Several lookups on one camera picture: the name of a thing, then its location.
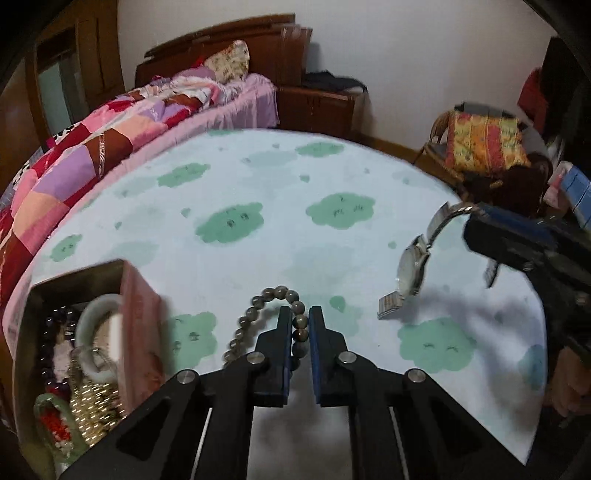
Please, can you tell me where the silver wristwatch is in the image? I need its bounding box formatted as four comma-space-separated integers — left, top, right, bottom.
376, 202, 503, 320

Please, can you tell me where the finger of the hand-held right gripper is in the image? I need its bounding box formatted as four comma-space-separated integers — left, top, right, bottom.
463, 217, 591, 301
478, 203, 561, 243

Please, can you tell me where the wooden nightstand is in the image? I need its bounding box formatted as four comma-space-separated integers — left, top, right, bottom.
274, 85, 365, 139

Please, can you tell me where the bed with pink sheet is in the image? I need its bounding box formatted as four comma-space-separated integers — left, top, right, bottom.
0, 74, 280, 315

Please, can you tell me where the gold bead necklace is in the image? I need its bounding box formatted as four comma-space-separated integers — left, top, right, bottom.
69, 374, 127, 444

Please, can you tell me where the black garment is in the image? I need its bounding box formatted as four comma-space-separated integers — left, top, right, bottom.
538, 36, 585, 148

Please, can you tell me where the green bangle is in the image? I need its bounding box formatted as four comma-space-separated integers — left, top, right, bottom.
34, 392, 88, 464

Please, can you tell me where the wooden headboard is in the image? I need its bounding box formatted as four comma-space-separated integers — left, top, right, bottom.
135, 13, 314, 88

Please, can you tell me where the wooden wardrobe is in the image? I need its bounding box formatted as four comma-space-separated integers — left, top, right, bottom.
0, 0, 125, 153

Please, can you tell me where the dark maroon cloth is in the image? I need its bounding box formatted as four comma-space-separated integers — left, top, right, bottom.
466, 161, 555, 217

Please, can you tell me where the brown bead bracelet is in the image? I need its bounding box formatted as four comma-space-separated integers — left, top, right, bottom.
222, 286, 311, 370

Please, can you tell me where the wicker chair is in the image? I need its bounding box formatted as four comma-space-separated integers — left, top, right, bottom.
413, 111, 555, 204

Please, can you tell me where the colourful patterned cushion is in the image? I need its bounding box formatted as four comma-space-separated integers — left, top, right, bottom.
444, 111, 532, 172

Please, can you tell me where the floral pillow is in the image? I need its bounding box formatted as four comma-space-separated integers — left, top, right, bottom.
203, 40, 251, 85

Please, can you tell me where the red cloth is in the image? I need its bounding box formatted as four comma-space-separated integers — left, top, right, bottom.
517, 67, 546, 132

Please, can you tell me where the white jade bangle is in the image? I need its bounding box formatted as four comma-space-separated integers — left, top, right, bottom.
74, 294, 125, 342

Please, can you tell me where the dark purple bead bracelet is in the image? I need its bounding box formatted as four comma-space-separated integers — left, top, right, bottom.
37, 307, 79, 398

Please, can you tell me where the dark clothing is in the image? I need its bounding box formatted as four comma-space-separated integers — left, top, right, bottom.
300, 70, 368, 93

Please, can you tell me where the pink jewelry box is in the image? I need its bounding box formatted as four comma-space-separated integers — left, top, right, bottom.
10, 258, 167, 469

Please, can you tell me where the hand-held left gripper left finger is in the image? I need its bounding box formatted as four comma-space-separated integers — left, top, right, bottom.
60, 305, 295, 480

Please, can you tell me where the patchwork quilt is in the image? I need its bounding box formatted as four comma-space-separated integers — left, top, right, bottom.
0, 69, 241, 296

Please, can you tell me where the person's right hand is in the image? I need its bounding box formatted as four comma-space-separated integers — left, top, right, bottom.
547, 344, 591, 418

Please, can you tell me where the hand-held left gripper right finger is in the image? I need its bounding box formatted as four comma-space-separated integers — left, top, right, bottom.
308, 305, 532, 480

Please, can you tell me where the red bead bracelet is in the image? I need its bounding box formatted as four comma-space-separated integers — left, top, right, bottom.
39, 411, 70, 450

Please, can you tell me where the grey cloth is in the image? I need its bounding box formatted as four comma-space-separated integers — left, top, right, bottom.
455, 102, 525, 121

